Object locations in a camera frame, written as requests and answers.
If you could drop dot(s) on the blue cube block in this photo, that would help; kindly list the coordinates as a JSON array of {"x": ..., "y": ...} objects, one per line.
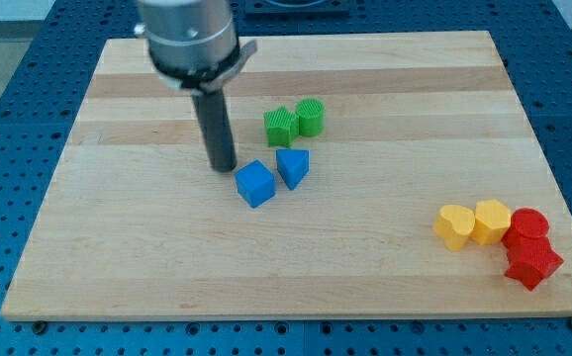
[{"x": 255, "y": 183}]

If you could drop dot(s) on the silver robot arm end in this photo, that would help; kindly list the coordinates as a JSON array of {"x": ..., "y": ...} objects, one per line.
[{"x": 193, "y": 44}]

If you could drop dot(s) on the wooden board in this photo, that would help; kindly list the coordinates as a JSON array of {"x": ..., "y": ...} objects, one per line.
[{"x": 135, "y": 225}]

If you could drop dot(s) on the blue triangular block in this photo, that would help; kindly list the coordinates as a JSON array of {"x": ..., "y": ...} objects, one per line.
[{"x": 292, "y": 165}]

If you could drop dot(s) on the green star block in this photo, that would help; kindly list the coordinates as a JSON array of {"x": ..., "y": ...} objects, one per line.
[{"x": 281, "y": 127}]

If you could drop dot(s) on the green cylinder block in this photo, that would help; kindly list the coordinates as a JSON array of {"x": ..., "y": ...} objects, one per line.
[{"x": 310, "y": 112}]

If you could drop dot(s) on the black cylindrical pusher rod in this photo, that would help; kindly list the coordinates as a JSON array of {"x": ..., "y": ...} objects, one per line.
[{"x": 213, "y": 119}]

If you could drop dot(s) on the yellow heart block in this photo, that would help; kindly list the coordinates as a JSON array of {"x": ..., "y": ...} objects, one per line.
[{"x": 454, "y": 224}]

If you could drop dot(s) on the yellow hexagon block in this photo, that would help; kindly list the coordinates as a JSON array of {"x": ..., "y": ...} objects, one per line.
[{"x": 492, "y": 221}]

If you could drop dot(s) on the red cylinder block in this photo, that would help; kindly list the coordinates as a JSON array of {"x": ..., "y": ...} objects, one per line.
[{"x": 527, "y": 225}]

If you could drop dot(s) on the red star block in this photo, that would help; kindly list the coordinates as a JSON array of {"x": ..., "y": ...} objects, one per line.
[{"x": 531, "y": 261}]

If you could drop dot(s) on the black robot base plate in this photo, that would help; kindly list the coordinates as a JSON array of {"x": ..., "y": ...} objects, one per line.
[{"x": 296, "y": 7}]

